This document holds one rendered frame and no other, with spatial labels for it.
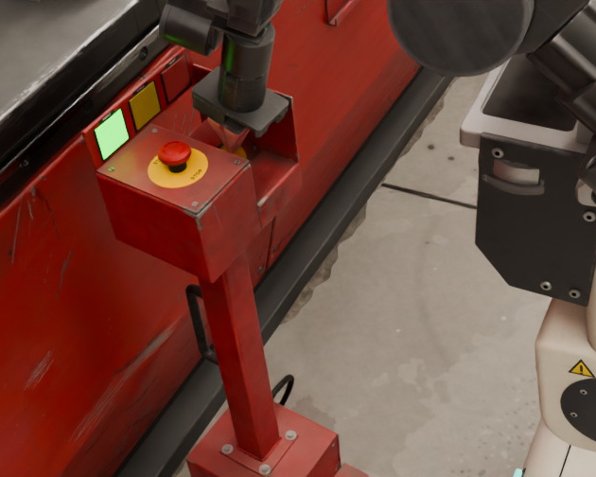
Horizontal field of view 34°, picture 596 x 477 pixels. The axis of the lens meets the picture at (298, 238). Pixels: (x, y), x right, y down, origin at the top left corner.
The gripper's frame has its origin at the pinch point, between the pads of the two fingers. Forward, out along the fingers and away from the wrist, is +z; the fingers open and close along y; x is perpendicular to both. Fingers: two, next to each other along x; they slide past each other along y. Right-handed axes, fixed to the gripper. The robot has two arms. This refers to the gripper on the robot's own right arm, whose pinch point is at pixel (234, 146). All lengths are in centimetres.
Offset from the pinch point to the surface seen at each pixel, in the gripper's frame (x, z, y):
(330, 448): -2, 59, -26
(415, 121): -93, 74, 6
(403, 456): -13, 67, -36
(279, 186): 0.0, 2.0, -7.5
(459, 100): -109, 76, 2
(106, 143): 12.8, -3.9, 9.9
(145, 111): 5.6, -3.8, 9.9
